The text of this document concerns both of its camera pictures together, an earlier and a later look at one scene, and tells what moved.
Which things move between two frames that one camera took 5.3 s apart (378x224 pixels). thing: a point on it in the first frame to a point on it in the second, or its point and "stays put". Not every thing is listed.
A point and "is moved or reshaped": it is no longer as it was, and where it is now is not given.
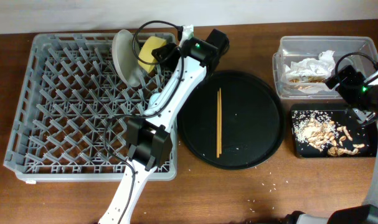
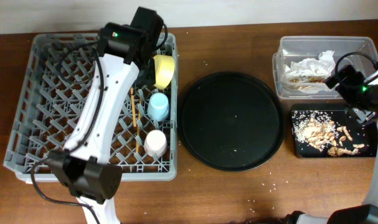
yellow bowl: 146,60 is moved or reshaped
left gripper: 167,60 to 151,76
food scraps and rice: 319,130 stays put
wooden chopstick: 217,122 to 134,107
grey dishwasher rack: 70,117 stays put
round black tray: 253,120 stays put
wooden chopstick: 220,131 is moved or reshaped
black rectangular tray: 331,130 stays put
